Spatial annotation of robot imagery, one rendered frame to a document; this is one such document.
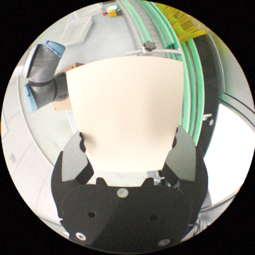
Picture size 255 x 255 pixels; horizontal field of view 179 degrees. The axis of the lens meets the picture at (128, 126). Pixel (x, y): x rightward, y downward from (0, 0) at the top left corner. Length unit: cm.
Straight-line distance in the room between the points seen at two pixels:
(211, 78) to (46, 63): 61
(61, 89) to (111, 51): 29
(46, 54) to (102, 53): 31
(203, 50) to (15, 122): 381
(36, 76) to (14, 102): 339
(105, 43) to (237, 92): 60
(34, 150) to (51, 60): 340
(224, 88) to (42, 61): 57
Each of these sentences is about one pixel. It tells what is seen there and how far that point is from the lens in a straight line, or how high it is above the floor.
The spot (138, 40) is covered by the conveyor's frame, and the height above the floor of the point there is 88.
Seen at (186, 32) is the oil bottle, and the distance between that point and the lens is 31.
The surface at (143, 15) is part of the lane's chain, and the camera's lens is 49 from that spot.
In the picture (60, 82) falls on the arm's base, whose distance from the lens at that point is 41.
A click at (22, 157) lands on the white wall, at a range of 345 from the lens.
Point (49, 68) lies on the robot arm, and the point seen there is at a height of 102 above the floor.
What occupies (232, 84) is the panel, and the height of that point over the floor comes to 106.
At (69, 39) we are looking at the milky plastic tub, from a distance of 70.
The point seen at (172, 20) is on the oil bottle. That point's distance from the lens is 37.
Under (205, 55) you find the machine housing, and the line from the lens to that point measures 50.
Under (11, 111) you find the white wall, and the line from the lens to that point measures 357.
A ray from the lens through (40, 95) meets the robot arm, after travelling 34.
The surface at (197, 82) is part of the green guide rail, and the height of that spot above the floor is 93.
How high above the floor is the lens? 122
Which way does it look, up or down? 60 degrees down
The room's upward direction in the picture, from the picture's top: 178 degrees counter-clockwise
